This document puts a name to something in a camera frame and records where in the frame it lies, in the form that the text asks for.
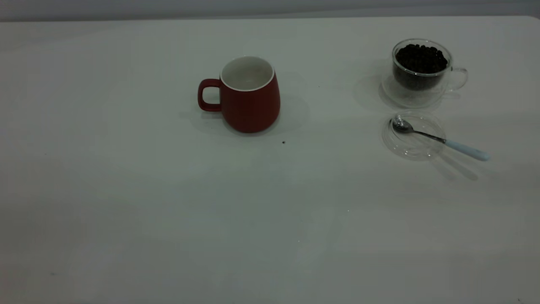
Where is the clear glass cup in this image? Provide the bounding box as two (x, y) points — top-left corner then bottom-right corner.
(391, 38), (469, 94)

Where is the pile of coffee beans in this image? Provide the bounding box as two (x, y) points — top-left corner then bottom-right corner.
(395, 43), (448, 91)

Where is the spoon with light blue handle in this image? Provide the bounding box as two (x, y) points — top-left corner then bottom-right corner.
(391, 116), (491, 162)

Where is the clear glass saucer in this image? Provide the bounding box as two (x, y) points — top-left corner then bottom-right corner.
(381, 74), (446, 109)
(382, 112), (447, 161)

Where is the red ceramic mug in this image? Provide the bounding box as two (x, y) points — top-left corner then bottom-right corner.
(197, 55), (281, 134)

